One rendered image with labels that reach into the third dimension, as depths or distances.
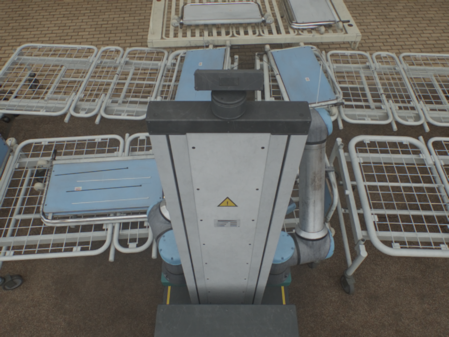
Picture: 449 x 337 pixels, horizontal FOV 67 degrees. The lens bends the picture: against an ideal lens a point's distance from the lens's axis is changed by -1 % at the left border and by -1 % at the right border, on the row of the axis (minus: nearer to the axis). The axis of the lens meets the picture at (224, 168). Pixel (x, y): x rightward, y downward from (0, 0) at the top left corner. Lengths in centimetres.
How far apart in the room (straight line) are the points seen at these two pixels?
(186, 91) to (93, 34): 222
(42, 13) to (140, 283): 393
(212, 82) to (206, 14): 273
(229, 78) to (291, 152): 24
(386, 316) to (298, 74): 183
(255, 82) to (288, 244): 107
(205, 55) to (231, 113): 236
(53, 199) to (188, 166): 153
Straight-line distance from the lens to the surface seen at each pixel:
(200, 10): 346
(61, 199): 225
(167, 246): 162
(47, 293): 265
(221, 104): 68
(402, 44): 471
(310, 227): 162
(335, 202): 191
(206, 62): 294
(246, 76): 67
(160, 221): 170
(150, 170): 219
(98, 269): 259
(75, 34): 476
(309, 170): 148
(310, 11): 354
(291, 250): 162
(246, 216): 103
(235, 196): 94
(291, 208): 183
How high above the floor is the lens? 228
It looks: 52 degrees down
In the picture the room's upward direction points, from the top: straight up
